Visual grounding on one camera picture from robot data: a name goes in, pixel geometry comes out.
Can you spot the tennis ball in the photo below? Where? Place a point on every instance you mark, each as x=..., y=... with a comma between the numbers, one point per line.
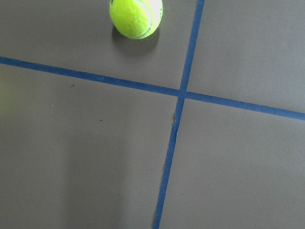
x=136, y=19

